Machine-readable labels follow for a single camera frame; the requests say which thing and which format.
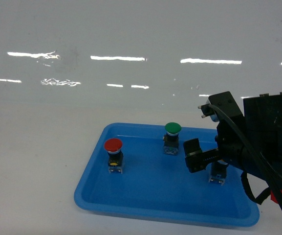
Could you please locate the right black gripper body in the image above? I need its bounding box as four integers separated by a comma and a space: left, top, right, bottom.
185, 120, 249, 173

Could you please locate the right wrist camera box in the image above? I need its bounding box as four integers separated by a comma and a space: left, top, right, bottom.
198, 92, 244, 122

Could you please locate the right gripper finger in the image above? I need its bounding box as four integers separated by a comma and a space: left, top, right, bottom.
183, 138, 202, 158

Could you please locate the blue plastic tray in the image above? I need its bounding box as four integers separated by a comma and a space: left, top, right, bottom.
74, 123, 260, 227

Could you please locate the red mushroom push button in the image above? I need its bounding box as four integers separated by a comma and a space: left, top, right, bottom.
104, 138, 124, 173

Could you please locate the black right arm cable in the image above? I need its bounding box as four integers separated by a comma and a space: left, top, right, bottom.
208, 104, 282, 235

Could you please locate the yellow mushroom push button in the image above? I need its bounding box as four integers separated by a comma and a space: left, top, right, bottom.
209, 160, 229, 185

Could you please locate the green mushroom push button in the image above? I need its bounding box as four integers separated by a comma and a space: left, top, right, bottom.
163, 122, 182, 155

